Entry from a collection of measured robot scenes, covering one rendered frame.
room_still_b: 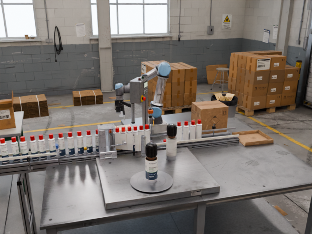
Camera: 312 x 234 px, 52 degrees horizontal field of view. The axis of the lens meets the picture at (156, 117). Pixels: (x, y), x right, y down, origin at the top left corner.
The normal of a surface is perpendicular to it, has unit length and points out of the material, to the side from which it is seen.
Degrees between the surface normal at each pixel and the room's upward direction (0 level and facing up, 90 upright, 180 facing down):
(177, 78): 91
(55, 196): 0
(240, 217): 0
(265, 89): 90
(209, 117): 90
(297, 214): 0
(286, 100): 90
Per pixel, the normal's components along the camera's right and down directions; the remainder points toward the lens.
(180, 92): 0.38, 0.33
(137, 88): -0.34, 0.31
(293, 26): -0.94, 0.11
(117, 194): 0.00, -0.95
